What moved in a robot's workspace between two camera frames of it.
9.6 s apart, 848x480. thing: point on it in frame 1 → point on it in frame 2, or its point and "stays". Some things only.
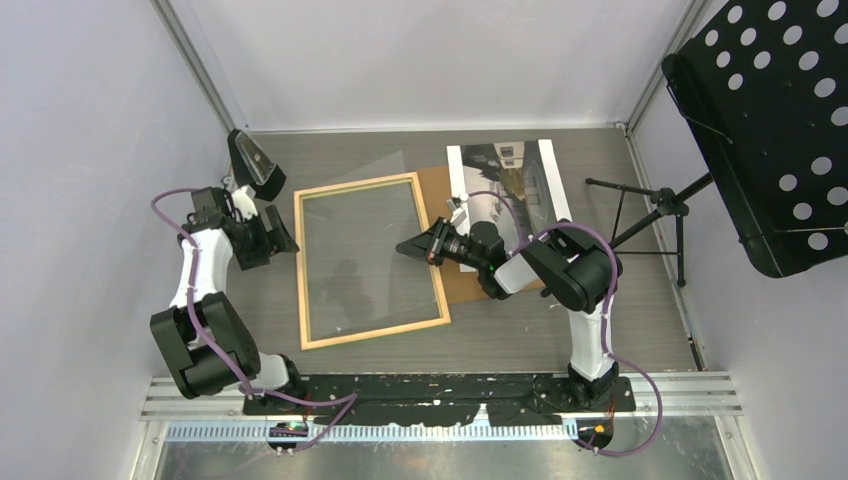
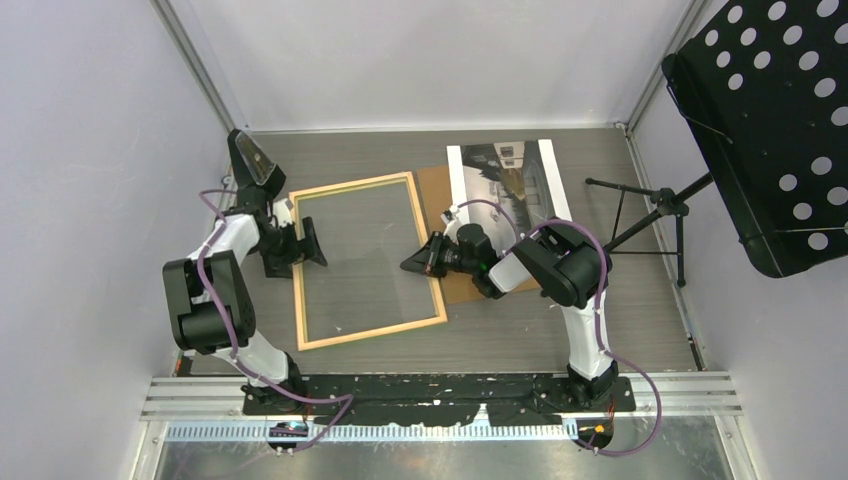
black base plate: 507,399 stays
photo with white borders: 526,172 stays
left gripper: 271,243 → 280,267
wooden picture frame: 301,270 stays
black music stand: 764,83 stays
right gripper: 430,244 → 427,260
